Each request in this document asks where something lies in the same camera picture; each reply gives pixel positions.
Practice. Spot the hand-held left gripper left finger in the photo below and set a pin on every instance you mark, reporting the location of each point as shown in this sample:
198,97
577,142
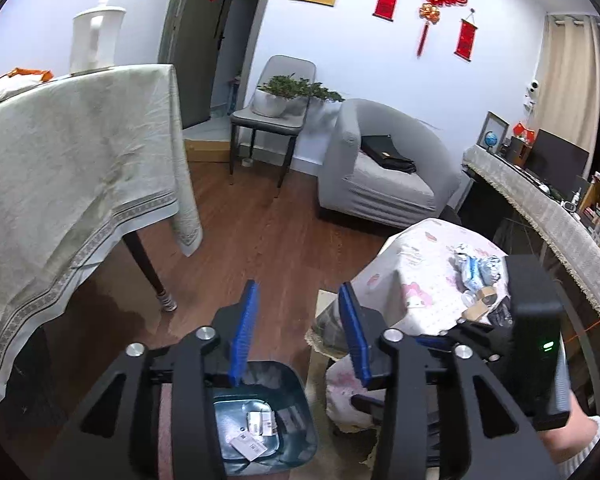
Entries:
242,332

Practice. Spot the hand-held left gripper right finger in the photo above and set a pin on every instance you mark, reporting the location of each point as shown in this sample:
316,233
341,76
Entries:
352,332

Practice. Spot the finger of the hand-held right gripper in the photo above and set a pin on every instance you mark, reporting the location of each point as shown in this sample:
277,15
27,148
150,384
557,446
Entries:
480,337

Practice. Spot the brown tape roll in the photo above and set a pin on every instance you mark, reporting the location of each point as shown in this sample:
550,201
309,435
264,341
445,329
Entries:
484,304

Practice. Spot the blue white packet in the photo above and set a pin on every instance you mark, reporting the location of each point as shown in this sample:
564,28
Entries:
467,267

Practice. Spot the white wrapper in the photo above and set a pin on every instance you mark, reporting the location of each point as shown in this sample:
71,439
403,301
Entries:
492,267

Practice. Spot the dark teal trash bin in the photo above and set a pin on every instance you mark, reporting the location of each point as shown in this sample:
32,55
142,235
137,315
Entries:
295,390

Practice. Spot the white small carton pack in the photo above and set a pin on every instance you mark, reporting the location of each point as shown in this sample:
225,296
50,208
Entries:
261,422

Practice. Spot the white paper tag card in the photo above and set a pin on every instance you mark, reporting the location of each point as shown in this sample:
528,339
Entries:
246,446

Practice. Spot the person's right forearm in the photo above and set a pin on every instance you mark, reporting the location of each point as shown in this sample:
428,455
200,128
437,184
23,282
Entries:
567,440

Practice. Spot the grey plaid cloth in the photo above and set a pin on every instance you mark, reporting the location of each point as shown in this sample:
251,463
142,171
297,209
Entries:
330,335

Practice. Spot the pink printed table cloth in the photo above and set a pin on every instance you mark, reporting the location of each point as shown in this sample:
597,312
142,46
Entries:
420,260

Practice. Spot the dark wooden table leg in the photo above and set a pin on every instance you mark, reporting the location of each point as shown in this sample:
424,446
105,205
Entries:
147,270

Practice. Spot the grey armchair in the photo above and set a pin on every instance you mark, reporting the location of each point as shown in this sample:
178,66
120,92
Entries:
395,190

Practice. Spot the black monitor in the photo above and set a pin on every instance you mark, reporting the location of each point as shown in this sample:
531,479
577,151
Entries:
555,160

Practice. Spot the black leather bag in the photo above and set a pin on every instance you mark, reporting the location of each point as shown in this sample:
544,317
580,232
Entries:
387,152

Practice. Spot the cardboard box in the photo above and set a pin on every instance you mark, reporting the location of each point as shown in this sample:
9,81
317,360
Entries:
205,147

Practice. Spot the small blue globe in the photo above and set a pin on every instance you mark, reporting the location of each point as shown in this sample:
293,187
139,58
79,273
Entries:
490,140

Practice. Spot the red gift box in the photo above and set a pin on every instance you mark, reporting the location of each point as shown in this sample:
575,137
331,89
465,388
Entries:
524,132

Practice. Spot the beige patterned tablecloth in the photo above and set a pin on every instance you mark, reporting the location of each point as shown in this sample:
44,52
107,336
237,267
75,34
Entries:
65,160

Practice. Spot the potted green plant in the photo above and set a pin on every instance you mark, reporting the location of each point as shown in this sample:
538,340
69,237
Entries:
285,87

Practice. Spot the beige curtain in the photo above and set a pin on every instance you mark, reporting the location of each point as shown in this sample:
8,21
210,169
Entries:
565,85

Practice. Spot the grey dining chair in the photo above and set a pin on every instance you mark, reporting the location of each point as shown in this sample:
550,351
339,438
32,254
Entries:
285,67

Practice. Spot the dark grey door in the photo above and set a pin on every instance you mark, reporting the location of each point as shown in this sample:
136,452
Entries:
195,60

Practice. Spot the white kettle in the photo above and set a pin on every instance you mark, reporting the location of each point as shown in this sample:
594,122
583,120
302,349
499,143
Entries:
97,35

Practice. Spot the orange white bag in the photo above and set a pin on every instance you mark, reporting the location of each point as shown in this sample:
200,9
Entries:
20,80

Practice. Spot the picture frame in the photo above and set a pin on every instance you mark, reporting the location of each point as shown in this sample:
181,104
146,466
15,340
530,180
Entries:
500,125

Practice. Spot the white security camera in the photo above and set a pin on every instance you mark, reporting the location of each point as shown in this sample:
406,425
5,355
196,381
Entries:
532,91

